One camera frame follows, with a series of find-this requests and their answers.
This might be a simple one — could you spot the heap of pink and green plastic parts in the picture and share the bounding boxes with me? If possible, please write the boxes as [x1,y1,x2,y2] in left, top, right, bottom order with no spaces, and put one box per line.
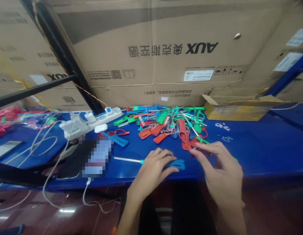
[0,105,59,139]

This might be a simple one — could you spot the large printed cardboard carton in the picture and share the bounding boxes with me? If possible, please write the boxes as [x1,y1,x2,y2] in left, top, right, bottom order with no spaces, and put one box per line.
[46,0,290,110]

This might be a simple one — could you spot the person's left hand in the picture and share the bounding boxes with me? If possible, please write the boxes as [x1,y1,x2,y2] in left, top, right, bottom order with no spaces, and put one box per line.
[128,148,180,199]

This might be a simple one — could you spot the blue metal shelf frame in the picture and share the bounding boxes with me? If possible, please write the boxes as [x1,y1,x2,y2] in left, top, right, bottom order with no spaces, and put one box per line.
[263,57,303,134]

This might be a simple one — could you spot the white power strip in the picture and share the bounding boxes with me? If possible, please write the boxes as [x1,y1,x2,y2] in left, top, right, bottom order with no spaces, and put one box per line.
[59,107,124,141]

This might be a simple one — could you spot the black smartphone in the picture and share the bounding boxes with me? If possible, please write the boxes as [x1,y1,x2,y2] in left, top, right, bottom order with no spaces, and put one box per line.
[56,136,115,180]

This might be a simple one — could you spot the small open cardboard box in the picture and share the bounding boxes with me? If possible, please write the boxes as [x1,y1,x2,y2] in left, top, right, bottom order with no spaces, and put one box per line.
[202,87,292,122]

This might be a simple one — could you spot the dark flat tablet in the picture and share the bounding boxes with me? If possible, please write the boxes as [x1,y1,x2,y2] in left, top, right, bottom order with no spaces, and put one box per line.
[0,140,25,163]

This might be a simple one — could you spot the person's right hand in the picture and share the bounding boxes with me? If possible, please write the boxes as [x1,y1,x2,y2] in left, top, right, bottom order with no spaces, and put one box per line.
[189,141,245,209]

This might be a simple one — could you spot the long white looped cable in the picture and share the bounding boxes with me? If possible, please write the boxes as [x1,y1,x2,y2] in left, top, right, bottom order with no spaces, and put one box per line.
[0,110,86,212]

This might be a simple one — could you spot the loose red plastic handle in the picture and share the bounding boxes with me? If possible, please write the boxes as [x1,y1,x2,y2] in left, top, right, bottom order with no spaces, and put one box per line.
[97,129,130,138]

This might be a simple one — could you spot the person's legs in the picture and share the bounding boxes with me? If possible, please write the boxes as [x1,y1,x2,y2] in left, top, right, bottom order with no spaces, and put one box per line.
[141,182,219,235]

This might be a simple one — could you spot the red and yellow twisted wire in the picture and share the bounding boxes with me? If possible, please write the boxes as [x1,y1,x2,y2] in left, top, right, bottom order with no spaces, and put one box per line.
[31,0,110,109]

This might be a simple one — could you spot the pile of coloured plastic peelers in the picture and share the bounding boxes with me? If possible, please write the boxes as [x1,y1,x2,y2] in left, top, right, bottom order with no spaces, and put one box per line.
[113,104,208,151]

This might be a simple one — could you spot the cardboard cartons with white labels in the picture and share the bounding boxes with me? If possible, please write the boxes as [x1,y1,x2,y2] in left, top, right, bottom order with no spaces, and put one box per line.
[249,0,303,103]

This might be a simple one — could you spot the large white charger plug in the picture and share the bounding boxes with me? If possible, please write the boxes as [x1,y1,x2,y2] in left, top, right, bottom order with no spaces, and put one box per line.
[60,112,89,133]

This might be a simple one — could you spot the cardboard carton with barcode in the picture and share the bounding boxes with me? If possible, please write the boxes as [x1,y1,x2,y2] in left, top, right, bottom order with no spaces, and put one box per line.
[0,0,94,112]

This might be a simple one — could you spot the white earbuds case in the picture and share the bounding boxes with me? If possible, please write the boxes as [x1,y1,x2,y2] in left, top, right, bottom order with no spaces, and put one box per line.
[94,123,109,133]

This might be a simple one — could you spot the small white charger plug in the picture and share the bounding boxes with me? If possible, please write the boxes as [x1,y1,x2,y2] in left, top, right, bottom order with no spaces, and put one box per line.
[83,111,97,123]

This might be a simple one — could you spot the loose blue plastic handle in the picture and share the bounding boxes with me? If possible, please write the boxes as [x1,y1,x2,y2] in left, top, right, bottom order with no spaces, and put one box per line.
[100,131,130,148]

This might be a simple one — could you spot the green handled metal peeler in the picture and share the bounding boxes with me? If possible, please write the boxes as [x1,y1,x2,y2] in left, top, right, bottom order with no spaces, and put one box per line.
[195,136,239,163]

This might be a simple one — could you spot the white phone charging cable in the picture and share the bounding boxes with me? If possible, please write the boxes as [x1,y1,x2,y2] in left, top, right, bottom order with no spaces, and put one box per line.
[82,177,122,214]

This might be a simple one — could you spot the blue handled metal peeler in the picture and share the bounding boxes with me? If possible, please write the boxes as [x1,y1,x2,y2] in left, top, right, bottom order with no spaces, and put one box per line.
[114,156,186,171]

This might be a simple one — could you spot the black metal rack frame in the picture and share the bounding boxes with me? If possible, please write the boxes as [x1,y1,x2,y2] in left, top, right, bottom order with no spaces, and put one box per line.
[0,0,109,118]

